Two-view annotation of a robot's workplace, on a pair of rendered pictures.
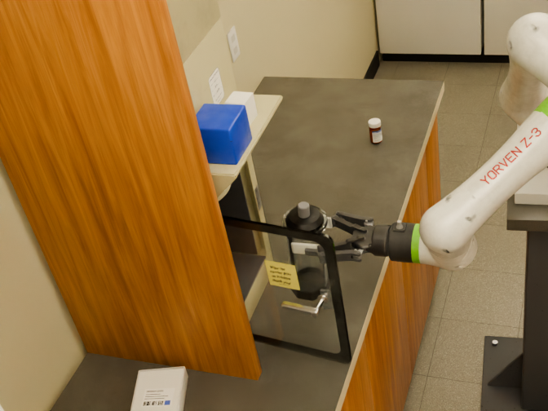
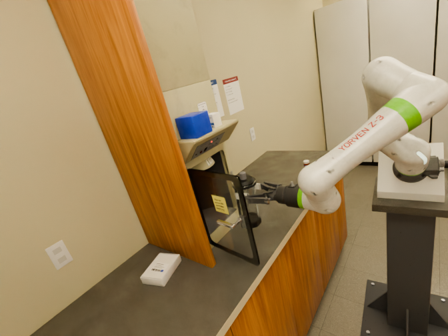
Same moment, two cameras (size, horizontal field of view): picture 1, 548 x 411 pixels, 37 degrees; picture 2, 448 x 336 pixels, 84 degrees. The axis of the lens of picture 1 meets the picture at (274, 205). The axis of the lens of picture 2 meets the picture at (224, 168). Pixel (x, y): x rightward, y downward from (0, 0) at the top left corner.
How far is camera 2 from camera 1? 96 cm
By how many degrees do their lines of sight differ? 22
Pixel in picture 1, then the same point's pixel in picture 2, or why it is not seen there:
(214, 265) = (182, 193)
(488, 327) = (369, 275)
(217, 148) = (187, 129)
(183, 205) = (165, 155)
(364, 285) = (284, 228)
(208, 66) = (197, 97)
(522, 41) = (371, 71)
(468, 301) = (359, 261)
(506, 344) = (379, 286)
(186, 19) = (181, 67)
